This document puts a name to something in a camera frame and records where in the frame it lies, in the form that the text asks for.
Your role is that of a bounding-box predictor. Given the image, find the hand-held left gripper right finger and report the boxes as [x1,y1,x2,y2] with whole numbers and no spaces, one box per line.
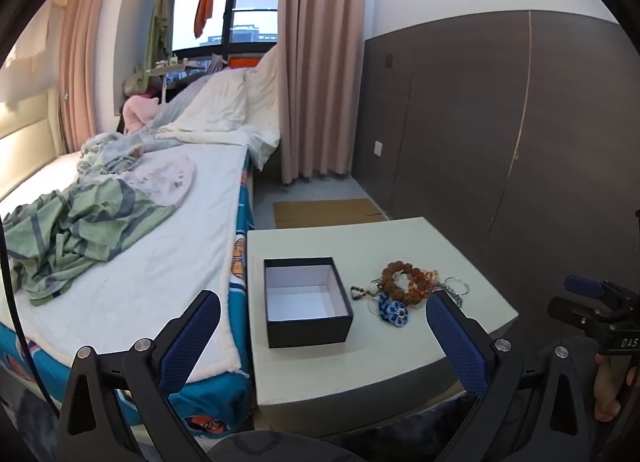
[425,289,593,462]

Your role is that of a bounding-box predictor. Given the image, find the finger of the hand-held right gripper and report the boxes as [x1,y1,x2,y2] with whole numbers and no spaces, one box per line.
[565,275,607,299]
[547,295,608,327]

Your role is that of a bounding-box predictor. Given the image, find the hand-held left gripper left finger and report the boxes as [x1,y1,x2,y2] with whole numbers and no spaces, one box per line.
[59,289,222,462]

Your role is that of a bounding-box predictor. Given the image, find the silver key rings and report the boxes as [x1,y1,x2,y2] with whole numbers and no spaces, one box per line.
[441,275,472,309]

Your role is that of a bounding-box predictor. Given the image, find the red bead bracelet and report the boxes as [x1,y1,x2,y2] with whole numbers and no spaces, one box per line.
[409,268,443,299]

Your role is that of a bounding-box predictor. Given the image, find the blue knot ornament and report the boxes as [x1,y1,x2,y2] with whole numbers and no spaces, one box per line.
[375,292,410,327]

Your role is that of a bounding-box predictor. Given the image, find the brown wooden bead bracelet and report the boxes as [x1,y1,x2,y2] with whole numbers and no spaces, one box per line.
[381,260,429,306]

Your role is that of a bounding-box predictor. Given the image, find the dark beaded string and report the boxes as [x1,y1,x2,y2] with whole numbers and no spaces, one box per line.
[351,282,382,302]

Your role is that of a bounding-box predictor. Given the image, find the black gift box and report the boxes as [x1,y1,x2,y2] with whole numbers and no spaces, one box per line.
[263,256,355,349]

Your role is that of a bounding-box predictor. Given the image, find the person's right hand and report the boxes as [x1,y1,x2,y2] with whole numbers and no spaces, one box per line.
[595,352,640,420]

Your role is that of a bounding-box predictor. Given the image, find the white bedside table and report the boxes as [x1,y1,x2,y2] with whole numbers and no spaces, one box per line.
[247,216,520,425]

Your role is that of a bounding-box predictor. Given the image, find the green striped blanket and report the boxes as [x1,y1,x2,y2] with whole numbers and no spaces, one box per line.
[2,177,177,307]

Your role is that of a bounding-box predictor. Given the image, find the pale floral cloth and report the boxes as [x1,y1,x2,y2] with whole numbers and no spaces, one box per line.
[120,152,197,207]

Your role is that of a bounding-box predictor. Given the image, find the cardboard sheet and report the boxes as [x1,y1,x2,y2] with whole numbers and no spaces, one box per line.
[272,198,387,229]

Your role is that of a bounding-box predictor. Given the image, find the pink plush toy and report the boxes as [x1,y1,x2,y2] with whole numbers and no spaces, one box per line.
[122,94,162,135]

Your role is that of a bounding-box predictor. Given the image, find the white duvet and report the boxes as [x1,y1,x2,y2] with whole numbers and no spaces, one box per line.
[156,46,282,172]

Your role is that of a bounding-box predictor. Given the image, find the cream padded headboard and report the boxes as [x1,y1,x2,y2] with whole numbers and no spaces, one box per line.
[0,87,65,203]

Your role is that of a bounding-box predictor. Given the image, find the narrow pink curtain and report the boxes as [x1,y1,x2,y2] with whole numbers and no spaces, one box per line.
[59,0,121,153]

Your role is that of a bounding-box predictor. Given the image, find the wide pink curtain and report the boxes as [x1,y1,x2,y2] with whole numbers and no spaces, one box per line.
[277,0,366,185]

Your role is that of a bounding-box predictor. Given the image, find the window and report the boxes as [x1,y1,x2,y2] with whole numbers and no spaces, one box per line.
[161,0,280,60]

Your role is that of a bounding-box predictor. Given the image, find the green hanging towel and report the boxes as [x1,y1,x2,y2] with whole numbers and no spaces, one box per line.
[150,0,174,55]

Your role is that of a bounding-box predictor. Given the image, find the black cable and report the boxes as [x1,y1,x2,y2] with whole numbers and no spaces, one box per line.
[0,222,63,418]

